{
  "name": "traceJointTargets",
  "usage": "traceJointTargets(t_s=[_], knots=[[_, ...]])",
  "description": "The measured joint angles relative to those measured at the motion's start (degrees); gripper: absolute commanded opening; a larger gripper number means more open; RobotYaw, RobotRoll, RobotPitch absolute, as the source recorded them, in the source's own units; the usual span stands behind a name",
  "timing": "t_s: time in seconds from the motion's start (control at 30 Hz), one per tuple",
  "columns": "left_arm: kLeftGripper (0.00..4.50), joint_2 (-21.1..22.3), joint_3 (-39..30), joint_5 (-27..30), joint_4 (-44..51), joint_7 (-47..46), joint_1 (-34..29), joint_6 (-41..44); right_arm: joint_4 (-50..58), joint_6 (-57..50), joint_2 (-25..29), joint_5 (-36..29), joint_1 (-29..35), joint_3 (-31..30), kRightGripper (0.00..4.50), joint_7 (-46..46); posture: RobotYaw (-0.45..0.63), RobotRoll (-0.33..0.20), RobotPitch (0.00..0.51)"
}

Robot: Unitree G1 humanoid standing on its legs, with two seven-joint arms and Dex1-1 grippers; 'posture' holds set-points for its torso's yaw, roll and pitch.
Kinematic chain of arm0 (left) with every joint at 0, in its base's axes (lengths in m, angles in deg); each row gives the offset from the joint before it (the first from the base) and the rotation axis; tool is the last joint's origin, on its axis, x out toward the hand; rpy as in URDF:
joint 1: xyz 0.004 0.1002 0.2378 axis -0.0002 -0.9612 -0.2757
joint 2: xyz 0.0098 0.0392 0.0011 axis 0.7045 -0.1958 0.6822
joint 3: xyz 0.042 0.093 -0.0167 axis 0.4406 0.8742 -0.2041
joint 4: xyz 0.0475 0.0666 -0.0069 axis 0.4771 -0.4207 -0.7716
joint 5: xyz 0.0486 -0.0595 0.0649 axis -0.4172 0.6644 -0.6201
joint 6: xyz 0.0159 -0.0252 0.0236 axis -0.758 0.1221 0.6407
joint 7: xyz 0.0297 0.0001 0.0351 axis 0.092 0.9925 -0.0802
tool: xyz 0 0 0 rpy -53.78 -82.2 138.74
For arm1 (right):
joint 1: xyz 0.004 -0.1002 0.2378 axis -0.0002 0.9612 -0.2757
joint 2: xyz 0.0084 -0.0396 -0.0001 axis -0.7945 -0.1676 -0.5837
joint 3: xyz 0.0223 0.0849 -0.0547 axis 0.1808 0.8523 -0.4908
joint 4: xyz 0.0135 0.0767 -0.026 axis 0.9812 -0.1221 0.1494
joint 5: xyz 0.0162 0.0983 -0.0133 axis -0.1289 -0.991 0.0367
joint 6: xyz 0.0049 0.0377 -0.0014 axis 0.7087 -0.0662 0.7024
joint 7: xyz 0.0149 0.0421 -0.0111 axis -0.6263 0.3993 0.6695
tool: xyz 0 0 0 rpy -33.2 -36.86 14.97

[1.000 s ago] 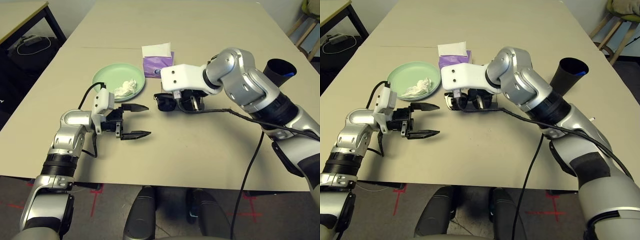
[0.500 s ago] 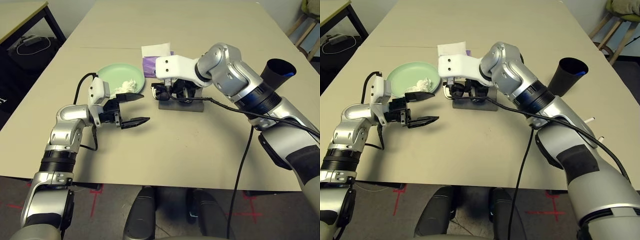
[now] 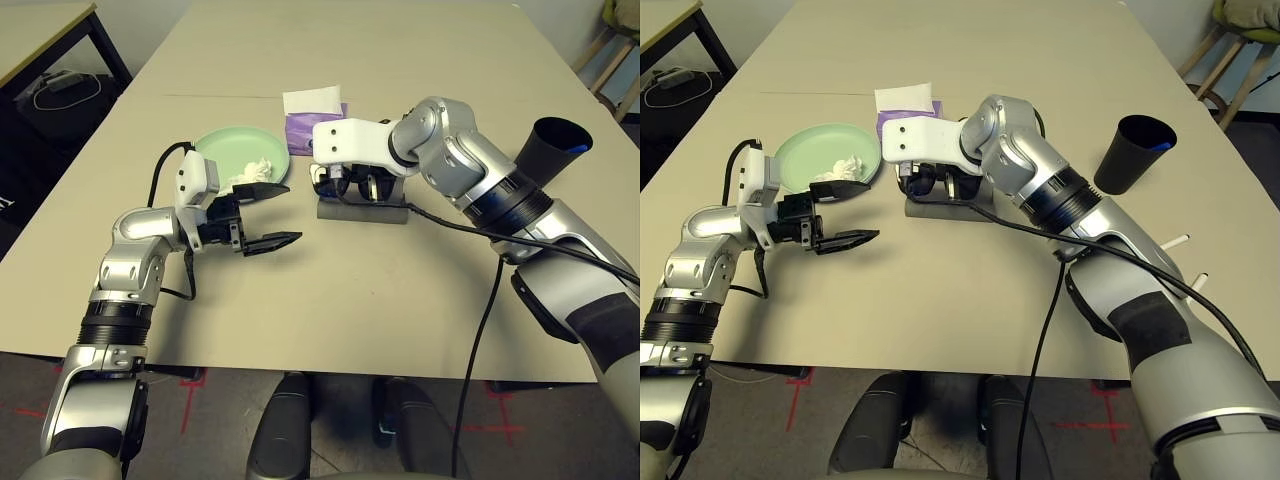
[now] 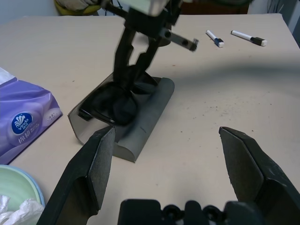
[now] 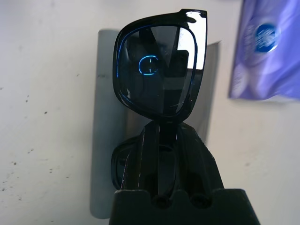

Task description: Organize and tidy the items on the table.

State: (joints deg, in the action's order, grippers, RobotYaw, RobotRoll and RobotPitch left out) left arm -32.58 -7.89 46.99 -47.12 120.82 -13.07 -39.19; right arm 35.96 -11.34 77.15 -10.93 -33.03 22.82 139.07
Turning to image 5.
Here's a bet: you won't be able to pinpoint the grey glasses case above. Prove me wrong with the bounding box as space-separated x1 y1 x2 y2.
90 28 222 220

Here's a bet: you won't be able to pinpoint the black sunglasses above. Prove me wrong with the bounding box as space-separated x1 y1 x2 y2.
110 8 208 195

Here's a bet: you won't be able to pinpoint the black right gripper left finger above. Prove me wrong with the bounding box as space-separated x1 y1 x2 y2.
121 120 165 195

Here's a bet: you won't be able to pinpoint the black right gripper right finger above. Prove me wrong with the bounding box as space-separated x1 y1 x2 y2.
173 123 224 195

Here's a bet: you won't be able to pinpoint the purple tissue pack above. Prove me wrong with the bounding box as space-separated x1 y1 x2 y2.
227 0 300 102

